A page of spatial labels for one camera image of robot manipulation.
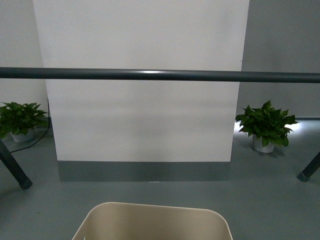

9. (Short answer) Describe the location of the right potted green plant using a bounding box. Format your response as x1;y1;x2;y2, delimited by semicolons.
235;101;298;154

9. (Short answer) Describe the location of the dark grey clothes rail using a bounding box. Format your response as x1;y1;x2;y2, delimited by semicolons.
0;67;320;182

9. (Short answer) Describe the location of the left potted green plant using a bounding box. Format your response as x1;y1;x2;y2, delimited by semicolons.
0;102;47;143

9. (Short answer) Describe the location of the beige plastic laundry hamper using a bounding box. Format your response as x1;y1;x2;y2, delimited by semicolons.
73;202;233;240

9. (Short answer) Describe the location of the black floor cable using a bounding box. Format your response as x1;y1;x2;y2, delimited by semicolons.
9;98;51;153

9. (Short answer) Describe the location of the potted green plant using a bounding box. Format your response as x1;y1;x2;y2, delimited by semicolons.
235;101;298;154
0;102;47;143

